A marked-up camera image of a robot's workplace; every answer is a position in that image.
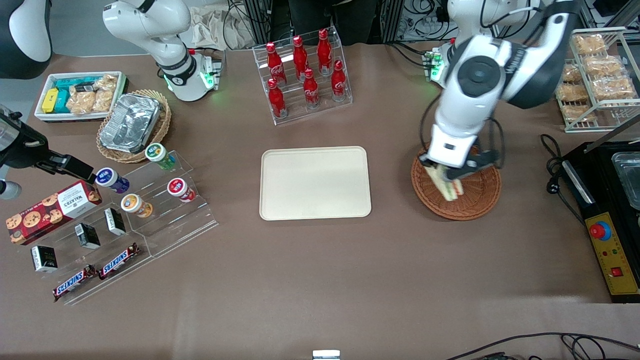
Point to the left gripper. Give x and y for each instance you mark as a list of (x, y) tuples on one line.
[(481, 161)]

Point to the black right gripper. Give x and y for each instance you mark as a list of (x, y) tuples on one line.
[(26, 155)]

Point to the triangular sandwich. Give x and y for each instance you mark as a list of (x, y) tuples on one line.
[(450, 190)]

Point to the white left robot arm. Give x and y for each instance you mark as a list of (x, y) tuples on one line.
[(480, 75)]

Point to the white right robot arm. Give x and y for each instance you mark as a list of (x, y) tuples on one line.
[(150, 25)]

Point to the brown wicker basket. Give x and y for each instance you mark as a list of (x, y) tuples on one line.
[(475, 200)]

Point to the aluminium foil tray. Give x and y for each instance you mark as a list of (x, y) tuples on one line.
[(130, 122)]

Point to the light wicker basket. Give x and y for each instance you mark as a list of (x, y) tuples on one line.
[(162, 125)]

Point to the beige plastic tray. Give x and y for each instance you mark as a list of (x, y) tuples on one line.
[(315, 182)]

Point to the purple snack cup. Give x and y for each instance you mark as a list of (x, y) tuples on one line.
[(111, 180)]

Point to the red Walkers cookie box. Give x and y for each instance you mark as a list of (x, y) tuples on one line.
[(50, 210)]

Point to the short teal snack box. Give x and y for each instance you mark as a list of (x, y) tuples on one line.
[(62, 102)]

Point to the clear bag of crackers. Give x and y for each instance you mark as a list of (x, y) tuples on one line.
[(105, 95), (80, 102)]

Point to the yellow snack box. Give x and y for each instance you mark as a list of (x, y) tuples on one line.
[(50, 100)]

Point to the small black carton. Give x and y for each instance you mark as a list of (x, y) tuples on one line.
[(115, 221), (44, 258), (87, 236)]

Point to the orange snack cup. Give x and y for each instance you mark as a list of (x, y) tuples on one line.
[(135, 205)]

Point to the long teal snack box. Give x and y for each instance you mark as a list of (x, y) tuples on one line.
[(70, 82)]

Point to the white plastic bin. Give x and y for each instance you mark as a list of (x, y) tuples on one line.
[(42, 85)]

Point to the green lid snack cup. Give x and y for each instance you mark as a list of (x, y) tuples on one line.
[(159, 155)]

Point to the clear acrylic stepped snack stand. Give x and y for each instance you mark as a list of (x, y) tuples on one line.
[(70, 260)]

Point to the small connector box green light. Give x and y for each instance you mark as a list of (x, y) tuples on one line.
[(433, 65), (211, 72)]

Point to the Snickers chocolate bar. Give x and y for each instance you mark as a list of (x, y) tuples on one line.
[(119, 261), (72, 284)]

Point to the red snack cup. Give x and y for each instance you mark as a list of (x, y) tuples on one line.
[(180, 189)]

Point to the clear acrylic stepped can stand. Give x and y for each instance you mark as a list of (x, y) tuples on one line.
[(185, 225)]

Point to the red cola bottle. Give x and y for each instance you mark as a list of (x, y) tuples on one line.
[(275, 65), (339, 85), (324, 52), (300, 60), (276, 102), (311, 92)]

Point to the bagged pastry snack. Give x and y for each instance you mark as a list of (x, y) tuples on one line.
[(612, 89), (571, 73), (571, 92), (590, 44), (580, 113), (602, 65)]

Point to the clear acrylic bottle rack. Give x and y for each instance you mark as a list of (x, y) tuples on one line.
[(295, 114)]

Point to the black kitchen appliance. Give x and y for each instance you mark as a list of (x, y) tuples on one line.
[(600, 200)]

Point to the red emergency stop button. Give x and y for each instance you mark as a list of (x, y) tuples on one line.
[(600, 231)]

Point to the metal pan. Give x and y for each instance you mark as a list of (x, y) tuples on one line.
[(631, 180)]

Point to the yellow control panel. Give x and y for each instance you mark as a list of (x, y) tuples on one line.
[(617, 255)]

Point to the small silver object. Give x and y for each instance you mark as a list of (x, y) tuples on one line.
[(326, 355)]

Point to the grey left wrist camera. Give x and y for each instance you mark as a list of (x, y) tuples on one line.
[(485, 161)]

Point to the black aluminium frame post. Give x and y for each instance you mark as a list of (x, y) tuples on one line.
[(392, 20), (257, 22)]

